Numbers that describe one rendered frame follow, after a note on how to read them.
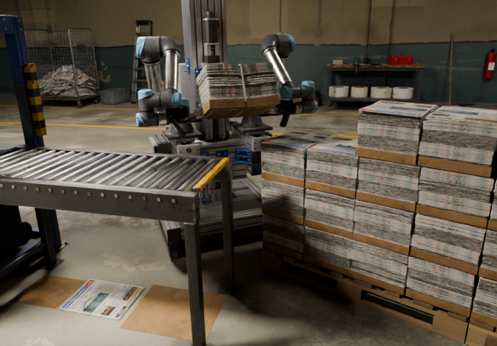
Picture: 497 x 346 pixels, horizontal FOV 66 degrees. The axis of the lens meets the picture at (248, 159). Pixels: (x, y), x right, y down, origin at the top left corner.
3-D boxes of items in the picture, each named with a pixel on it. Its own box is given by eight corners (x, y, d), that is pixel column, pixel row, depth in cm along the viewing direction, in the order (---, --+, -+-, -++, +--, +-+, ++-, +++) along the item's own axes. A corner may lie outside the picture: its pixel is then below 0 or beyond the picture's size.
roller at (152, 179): (183, 165, 208) (184, 157, 207) (140, 199, 165) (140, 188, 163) (174, 164, 209) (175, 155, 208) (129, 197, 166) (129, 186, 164)
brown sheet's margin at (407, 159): (378, 139, 221) (379, 131, 220) (433, 146, 205) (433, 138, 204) (354, 155, 192) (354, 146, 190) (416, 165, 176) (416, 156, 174)
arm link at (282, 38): (253, 104, 277) (270, 30, 244) (271, 103, 284) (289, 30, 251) (261, 113, 269) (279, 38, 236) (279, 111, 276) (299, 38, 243)
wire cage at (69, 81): (101, 103, 930) (92, 28, 880) (79, 109, 853) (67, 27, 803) (58, 102, 958) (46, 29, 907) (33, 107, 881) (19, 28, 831)
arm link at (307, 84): (302, 82, 223) (301, 101, 226) (317, 81, 228) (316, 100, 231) (294, 81, 229) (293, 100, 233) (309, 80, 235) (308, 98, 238)
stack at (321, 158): (291, 242, 278) (293, 129, 253) (475, 301, 212) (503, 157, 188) (260, 266, 248) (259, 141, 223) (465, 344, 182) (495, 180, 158)
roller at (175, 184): (207, 167, 205) (206, 158, 204) (169, 201, 161) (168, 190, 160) (198, 166, 206) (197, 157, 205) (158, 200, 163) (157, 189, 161)
